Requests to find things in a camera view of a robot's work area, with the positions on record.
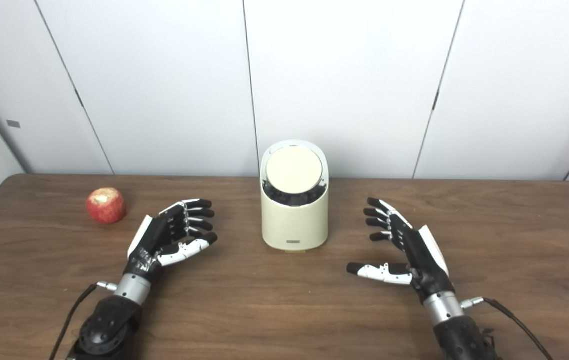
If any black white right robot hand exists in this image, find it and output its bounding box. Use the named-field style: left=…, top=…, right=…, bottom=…
left=347, top=197, right=456, bottom=301

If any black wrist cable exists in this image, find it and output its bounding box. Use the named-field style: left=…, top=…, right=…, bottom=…
left=461, top=296, right=555, bottom=360
left=49, top=282, right=118, bottom=360

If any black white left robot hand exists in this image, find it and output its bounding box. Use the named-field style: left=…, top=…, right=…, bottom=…
left=124, top=199, right=219, bottom=284

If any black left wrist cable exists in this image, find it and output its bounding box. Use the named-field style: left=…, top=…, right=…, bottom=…
left=49, top=282, right=118, bottom=360

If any red apple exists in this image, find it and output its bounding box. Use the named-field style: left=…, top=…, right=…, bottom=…
left=86, top=187, right=127, bottom=224

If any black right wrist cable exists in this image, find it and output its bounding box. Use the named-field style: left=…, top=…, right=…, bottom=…
left=461, top=296, right=555, bottom=360

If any cream-colored bin body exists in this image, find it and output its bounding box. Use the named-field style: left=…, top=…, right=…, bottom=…
left=260, top=140, right=330, bottom=253

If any round cream bin lid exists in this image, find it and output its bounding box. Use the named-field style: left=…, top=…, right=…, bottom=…
left=265, top=145, right=324, bottom=191

